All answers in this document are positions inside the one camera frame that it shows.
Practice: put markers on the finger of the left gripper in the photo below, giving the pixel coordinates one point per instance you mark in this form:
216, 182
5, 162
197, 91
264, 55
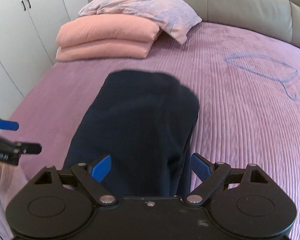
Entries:
31, 148
8, 125

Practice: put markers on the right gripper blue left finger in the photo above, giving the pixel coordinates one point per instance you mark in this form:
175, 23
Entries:
100, 167

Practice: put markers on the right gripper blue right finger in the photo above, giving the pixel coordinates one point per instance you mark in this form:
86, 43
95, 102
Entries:
201, 167

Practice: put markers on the dark navy garment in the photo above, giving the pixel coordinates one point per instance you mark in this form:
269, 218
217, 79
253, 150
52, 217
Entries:
144, 121

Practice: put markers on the purple ribbed bedspread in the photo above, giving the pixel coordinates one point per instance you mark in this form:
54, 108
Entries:
248, 86

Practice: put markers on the white wardrobe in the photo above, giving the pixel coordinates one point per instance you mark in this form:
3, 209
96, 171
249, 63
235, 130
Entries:
28, 31

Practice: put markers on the pink folded quilt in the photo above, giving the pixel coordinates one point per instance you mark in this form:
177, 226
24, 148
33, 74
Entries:
107, 35

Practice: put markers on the lilac patterned pillow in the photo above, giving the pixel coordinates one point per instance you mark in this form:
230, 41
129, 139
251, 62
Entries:
174, 17

